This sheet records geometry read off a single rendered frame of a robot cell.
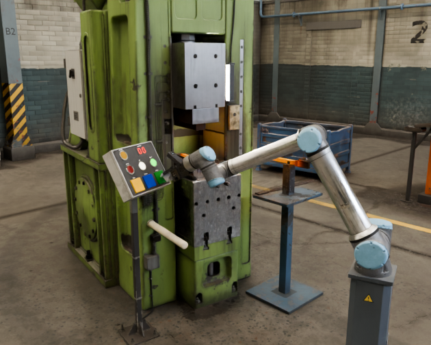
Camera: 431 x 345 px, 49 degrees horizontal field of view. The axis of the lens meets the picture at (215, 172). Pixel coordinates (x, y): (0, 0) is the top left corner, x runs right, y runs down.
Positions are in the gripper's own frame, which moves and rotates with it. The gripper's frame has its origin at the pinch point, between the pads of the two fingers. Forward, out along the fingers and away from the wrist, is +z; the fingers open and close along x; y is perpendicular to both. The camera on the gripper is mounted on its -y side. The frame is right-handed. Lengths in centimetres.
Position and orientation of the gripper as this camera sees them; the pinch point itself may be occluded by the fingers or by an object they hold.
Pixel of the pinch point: (161, 174)
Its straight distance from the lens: 270.8
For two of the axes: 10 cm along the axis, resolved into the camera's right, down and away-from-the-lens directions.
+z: -7.4, 3.8, 5.6
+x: 5.2, -2.1, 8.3
